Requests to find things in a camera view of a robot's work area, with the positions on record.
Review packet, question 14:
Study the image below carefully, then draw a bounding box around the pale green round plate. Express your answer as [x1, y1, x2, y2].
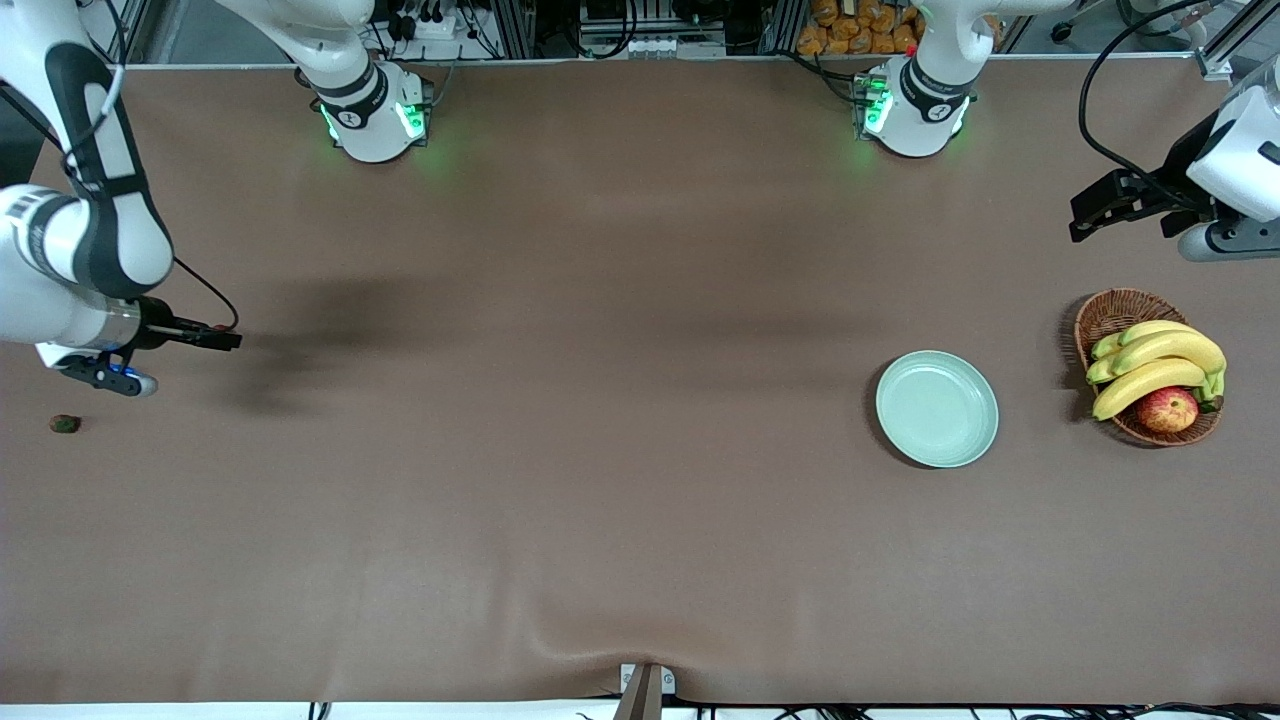
[876, 350, 1000, 469]

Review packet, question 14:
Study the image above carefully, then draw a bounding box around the brown wicker basket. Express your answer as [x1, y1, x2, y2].
[1074, 289, 1223, 448]

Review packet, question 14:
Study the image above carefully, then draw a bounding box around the yellow banana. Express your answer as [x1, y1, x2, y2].
[1118, 320, 1198, 347]
[1092, 358, 1208, 422]
[1112, 330, 1227, 401]

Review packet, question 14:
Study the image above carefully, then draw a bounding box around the red apple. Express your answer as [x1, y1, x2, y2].
[1136, 387, 1200, 435]

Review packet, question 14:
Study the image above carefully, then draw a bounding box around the bag of orange buns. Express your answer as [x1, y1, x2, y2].
[797, 0, 921, 56]

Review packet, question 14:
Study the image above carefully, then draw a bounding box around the white power strip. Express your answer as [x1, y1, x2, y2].
[385, 0, 461, 41]

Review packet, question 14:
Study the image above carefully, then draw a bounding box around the brown table mat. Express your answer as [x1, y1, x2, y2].
[0, 58, 1280, 706]

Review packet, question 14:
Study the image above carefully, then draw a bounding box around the white connector block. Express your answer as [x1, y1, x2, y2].
[578, 35, 728, 59]

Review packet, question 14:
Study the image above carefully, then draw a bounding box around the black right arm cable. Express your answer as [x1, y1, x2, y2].
[0, 0, 242, 331]

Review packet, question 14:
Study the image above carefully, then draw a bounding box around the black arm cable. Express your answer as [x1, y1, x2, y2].
[0, 0, 242, 331]
[1077, 0, 1241, 211]

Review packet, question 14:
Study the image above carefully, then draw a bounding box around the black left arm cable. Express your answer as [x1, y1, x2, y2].
[1077, 0, 1241, 211]

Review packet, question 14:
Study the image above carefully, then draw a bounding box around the aluminium frame profile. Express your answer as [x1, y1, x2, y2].
[108, 0, 153, 64]
[1195, 20, 1280, 81]

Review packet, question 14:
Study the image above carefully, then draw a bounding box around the brown camera mount post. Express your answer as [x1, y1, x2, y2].
[612, 665, 664, 720]

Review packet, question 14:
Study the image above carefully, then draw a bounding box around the grey metal bracket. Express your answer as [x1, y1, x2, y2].
[620, 663, 677, 696]

